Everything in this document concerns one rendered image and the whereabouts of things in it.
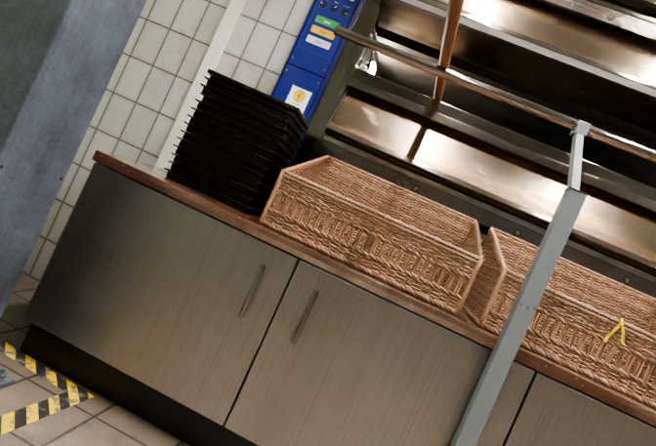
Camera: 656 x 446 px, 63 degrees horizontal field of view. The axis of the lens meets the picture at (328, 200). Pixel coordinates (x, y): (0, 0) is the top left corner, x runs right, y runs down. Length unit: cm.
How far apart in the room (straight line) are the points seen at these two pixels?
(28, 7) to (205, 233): 61
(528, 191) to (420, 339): 77
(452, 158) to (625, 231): 59
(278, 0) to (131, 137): 74
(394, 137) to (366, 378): 87
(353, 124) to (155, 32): 83
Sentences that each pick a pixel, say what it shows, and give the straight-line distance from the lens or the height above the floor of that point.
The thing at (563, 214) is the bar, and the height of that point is 89.
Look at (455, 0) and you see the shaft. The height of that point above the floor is 117.
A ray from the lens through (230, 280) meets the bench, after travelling 136.
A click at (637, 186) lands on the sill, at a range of 199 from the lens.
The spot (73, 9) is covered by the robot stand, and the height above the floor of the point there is 84.
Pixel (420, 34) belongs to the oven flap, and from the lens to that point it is 196.
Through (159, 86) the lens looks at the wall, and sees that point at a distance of 211.
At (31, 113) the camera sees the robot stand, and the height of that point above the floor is 62.
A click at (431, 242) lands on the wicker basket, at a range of 134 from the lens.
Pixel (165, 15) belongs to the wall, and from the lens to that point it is 219.
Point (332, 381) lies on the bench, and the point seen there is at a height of 32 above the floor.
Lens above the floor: 69
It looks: 1 degrees up
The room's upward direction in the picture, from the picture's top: 24 degrees clockwise
